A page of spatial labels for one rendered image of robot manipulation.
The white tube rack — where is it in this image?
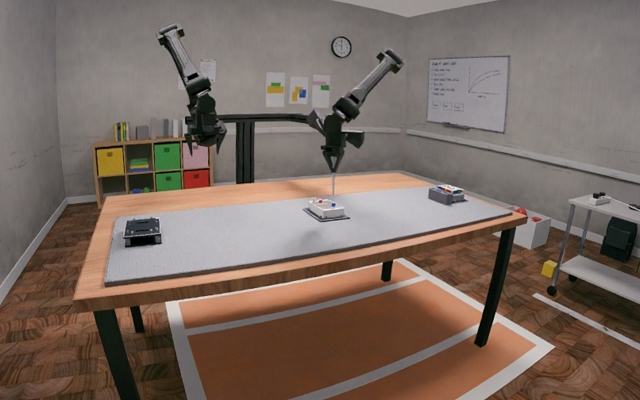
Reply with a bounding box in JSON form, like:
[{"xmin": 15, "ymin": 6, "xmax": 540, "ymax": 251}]
[{"xmin": 309, "ymin": 199, "xmax": 345, "ymax": 218}]

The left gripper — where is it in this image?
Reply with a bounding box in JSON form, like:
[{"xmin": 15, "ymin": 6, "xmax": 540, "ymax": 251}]
[{"xmin": 321, "ymin": 130, "xmax": 346, "ymax": 173}]

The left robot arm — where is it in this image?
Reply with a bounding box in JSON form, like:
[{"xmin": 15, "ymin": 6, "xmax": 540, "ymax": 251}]
[{"xmin": 318, "ymin": 47, "xmax": 405, "ymax": 149}]

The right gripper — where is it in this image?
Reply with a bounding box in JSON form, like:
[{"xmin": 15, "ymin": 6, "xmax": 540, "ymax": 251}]
[{"xmin": 184, "ymin": 127, "xmax": 225, "ymax": 156}]

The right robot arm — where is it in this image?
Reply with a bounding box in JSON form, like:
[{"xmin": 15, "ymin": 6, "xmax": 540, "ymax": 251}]
[{"xmin": 156, "ymin": 22, "xmax": 224, "ymax": 132}]

